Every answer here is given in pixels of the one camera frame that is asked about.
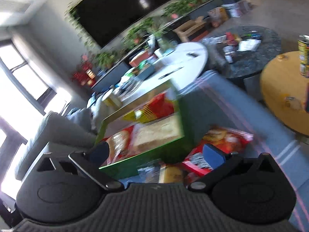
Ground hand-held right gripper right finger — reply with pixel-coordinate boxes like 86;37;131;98
188;143;280;194

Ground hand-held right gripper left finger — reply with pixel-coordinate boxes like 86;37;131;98
31;142;125;194

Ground red snack packet white print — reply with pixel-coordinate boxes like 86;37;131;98
182;126;254;177

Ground large red cookie packet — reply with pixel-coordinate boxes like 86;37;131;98
103;126;134;162

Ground green cardboard box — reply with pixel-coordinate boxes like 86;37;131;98
95;78;194;179

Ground clear cracker packet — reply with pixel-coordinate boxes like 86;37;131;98
159;164;186;184

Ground clear bread pack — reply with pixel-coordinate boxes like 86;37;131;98
133;115;185;154

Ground red yellow striped chips bag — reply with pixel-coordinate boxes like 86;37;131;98
123;94;175;124

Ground blue striped tablecloth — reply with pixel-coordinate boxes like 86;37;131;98
119;70;309;232

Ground grey sofa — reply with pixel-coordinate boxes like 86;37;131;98
14;111;102;182

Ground cream cylindrical tin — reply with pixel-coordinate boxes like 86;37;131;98
103;90;122;107

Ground dark tv cabinet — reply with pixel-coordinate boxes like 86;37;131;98
92;0;215;90

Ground red berry decoration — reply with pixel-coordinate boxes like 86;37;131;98
71;55;97;86

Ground teal plastic basket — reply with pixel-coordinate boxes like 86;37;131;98
138;61;155;78

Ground yellow round table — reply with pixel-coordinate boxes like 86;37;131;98
259;51;309;136

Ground white oval table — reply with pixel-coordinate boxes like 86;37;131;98
121;42;208;95

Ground window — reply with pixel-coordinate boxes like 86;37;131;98
0;0;65;199

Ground glass jar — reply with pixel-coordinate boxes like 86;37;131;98
222;46;234;62

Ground dark marble round table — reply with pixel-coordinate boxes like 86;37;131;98
208;25;282;79

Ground pink box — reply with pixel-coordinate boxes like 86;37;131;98
129;51;155;67

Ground white napkin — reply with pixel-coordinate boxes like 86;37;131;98
238;39;261;52

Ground spider plant in glass vase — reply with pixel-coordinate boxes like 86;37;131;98
154;22;178;54

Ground row of potted green plants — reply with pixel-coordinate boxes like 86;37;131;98
94;0;232;69

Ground open cardboard box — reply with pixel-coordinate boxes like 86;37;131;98
174;17;208;41

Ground yellow black drink can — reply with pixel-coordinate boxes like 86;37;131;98
298;34;309;78

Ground yellow carton with plastic bag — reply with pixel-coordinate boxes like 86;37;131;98
208;6;230;27

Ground black television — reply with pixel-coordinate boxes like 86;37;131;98
70;0;179;49

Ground clear storage bin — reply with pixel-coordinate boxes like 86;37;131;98
227;1;249;17

